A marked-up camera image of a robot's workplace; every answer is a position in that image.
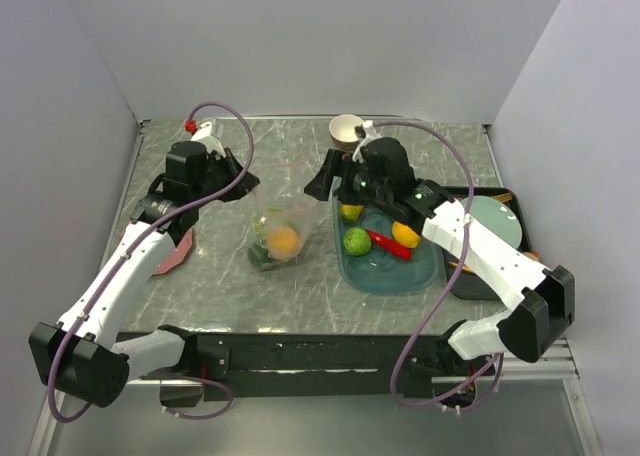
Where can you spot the beige ceramic bowl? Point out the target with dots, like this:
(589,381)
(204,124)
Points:
(342,131)

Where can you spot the orange fruit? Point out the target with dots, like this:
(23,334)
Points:
(283,243)

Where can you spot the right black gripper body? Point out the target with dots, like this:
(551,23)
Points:
(358,185)

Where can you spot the light green plate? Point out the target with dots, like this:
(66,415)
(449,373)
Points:
(498,218)

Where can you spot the black serving tray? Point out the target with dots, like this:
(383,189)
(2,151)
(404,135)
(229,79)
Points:
(469,286)

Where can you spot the pink plate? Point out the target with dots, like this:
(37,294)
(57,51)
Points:
(175,256)

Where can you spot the yellow green mango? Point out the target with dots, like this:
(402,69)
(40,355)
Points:
(350,213)

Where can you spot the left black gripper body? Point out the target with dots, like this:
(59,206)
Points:
(220,167)

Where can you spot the teal plastic food tray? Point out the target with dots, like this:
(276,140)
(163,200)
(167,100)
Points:
(379,271)

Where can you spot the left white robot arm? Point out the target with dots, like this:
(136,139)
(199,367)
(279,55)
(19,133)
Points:
(80,354)

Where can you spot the yellow lemon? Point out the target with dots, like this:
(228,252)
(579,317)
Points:
(405,236)

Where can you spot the dark green avocado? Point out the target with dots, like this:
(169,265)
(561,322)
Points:
(259,256)

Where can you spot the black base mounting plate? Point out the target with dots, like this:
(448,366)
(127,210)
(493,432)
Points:
(253,365)

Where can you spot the red chili pepper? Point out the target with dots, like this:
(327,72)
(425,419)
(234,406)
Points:
(390,246)

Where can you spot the pale green cabbage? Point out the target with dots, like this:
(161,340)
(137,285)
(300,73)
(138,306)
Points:
(265,222)

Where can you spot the small green lettuce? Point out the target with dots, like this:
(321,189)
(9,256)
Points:
(356,242)

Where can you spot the wooden chopsticks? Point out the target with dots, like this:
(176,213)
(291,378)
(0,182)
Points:
(503,197)

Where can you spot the clear zip top bag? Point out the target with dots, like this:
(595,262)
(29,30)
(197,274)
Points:
(281,188)

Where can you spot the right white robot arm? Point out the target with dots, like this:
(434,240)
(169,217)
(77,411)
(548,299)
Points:
(539,302)

